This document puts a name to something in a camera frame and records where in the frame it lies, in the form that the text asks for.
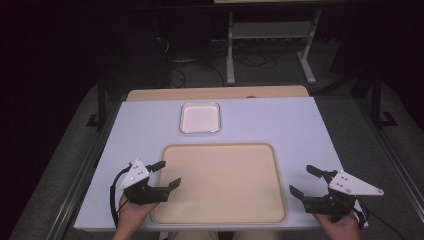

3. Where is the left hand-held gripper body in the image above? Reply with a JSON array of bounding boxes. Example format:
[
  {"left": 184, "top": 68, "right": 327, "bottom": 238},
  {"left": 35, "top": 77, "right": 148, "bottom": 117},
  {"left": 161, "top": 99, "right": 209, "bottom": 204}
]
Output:
[{"left": 119, "top": 158, "right": 170, "bottom": 206}]

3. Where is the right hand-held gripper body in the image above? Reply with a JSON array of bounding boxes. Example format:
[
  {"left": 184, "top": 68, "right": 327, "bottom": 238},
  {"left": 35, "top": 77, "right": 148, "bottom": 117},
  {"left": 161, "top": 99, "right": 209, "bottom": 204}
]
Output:
[{"left": 302, "top": 169, "right": 385, "bottom": 224}]

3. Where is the person's left hand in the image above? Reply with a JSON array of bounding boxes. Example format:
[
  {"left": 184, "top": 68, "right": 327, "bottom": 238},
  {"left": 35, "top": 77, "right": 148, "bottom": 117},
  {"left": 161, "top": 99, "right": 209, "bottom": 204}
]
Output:
[{"left": 116, "top": 194, "right": 159, "bottom": 235}]

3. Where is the person's right hand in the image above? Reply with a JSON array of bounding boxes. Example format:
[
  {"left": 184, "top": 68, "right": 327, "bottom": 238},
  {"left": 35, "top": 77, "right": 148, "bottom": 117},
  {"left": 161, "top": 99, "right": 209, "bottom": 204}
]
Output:
[{"left": 313, "top": 209, "right": 363, "bottom": 240}]

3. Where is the beige plastic tray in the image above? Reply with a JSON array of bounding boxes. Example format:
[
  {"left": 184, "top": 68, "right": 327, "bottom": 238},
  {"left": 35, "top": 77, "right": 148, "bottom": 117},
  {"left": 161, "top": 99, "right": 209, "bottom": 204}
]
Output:
[{"left": 150, "top": 142, "right": 288, "bottom": 226}]

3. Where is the white square dish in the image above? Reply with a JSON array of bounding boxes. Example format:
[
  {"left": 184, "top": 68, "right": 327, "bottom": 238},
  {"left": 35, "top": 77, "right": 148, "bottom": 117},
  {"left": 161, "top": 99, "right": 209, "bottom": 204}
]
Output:
[{"left": 179, "top": 101, "right": 222, "bottom": 135}]

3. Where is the black metal stand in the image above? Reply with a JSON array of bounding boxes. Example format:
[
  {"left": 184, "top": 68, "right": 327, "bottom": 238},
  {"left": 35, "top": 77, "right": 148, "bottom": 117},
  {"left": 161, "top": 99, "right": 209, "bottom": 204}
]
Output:
[
  {"left": 368, "top": 68, "right": 399, "bottom": 130},
  {"left": 85, "top": 71, "right": 111, "bottom": 131}
]

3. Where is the white metal stand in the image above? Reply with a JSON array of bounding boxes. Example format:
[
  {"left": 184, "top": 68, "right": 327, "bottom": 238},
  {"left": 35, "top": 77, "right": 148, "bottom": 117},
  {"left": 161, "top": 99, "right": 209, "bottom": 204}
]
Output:
[{"left": 225, "top": 8, "right": 323, "bottom": 86}]

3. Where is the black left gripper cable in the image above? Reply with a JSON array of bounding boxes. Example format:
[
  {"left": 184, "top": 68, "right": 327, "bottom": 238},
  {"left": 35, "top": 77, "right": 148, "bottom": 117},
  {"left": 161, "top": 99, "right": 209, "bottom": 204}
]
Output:
[{"left": 109, "top": 162, "right": 134, "bottom": 228}]

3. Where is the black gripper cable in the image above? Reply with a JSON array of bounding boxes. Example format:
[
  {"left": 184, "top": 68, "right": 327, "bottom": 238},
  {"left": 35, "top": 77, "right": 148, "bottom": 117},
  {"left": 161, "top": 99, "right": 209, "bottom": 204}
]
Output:
[
  {"left": 109, "top": 162, "right": 134, "bottom": 228},
  {"left": 353, "top": 196, "right": 403, "bottom": 240}
]

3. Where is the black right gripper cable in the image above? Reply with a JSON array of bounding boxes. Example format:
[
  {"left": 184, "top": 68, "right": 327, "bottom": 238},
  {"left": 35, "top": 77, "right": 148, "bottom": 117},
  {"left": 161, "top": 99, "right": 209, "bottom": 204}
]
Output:
[{"left": 353, "top": 196, "right": 403, "bottom": 240}]

